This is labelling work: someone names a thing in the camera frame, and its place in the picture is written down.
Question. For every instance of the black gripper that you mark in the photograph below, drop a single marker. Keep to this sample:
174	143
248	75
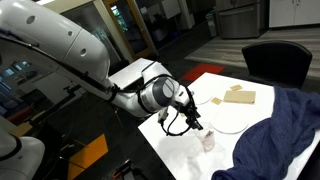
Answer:
185	102

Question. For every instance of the white kitchen cabinets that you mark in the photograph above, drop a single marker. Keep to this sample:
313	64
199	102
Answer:
285	13

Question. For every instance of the clear plastic cup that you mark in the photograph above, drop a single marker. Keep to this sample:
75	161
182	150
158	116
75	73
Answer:
206	136

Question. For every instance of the small tan packet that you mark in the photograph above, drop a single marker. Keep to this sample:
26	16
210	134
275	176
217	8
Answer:
216	101
235	87

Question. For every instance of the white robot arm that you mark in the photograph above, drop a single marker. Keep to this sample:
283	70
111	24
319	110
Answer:
42	37

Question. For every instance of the white plate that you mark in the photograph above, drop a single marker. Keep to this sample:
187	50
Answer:
200	97
230	122

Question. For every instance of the navy blue cloth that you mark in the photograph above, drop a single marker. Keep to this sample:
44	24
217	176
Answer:
265	150

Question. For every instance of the black chair far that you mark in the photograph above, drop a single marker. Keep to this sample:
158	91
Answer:
277	62

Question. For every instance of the small brown napkin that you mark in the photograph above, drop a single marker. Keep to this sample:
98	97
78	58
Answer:
246	97

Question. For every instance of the small tan packet right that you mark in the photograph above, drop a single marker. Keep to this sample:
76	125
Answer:
216	101

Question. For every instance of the white plate near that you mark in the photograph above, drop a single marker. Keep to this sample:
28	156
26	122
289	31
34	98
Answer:
200	97

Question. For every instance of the small tan packet left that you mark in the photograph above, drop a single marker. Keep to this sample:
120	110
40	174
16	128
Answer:
235	87

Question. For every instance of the white plate far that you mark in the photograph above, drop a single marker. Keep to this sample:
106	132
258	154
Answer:
230	122

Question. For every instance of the stainless steel refrigerator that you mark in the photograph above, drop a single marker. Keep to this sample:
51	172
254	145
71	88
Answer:
239	18

